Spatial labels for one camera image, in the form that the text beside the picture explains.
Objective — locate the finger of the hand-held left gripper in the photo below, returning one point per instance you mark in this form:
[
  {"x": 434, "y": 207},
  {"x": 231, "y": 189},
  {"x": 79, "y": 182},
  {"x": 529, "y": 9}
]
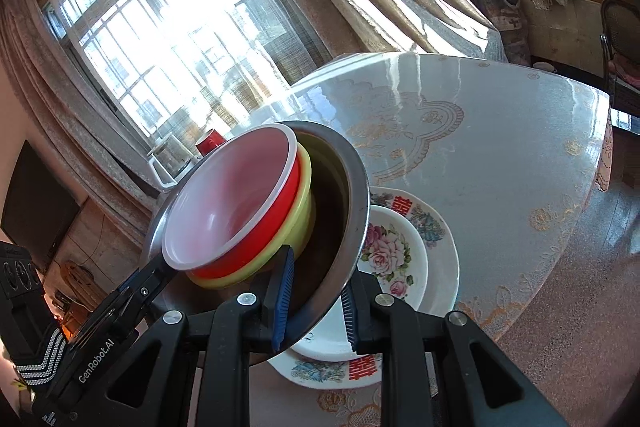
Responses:
[{"x": 147, "y": 282}]

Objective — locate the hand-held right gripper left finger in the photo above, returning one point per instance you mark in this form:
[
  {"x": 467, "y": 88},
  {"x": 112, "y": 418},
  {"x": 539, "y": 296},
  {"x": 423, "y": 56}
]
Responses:
[{"x": 282, "y": 297}]

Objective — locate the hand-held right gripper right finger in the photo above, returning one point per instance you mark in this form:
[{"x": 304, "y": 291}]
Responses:
[{"x": 350, "y": 314}]

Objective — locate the white floral dish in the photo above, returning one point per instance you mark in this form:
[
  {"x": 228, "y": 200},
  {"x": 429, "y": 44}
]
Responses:
[{"x": 390, "y": 252}]

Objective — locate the yellow plastic bowl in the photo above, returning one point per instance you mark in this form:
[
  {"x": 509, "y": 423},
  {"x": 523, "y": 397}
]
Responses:
[{"x": 302, "y": 217}]

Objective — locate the stainless steel bowl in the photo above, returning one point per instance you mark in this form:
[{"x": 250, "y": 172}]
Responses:
[{"x": 335, "y": 227}]

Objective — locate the red plastic bowl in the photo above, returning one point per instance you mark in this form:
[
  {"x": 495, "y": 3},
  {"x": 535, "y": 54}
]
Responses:
[{"x": 225, "y": 207}]

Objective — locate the white plate with red print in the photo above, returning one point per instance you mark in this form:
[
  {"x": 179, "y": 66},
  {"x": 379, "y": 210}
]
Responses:
[{"x": 442, "y": 257}]

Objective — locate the white glass electric kettle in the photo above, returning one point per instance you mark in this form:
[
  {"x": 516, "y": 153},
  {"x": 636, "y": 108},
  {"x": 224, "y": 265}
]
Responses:
[{"x": 170, "y": 159}]

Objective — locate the black television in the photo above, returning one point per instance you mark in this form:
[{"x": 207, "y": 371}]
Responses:
[{"x": 35, "y": 212}]

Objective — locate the red mug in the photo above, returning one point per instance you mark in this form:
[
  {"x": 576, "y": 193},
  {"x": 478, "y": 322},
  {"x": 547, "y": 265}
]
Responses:
[{"x": 210, "y": 142}]

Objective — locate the large grid window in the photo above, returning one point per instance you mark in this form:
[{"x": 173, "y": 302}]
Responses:
[{"x": 150, "y": 32}]

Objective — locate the patterned bag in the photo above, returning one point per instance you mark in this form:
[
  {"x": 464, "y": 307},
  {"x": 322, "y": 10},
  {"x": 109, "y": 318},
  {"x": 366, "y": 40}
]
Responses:
[{"x": 505, "y": 27}]

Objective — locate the dark round-back chair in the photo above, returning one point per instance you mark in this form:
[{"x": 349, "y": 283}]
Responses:
[{"x": 620, "y": 57}]

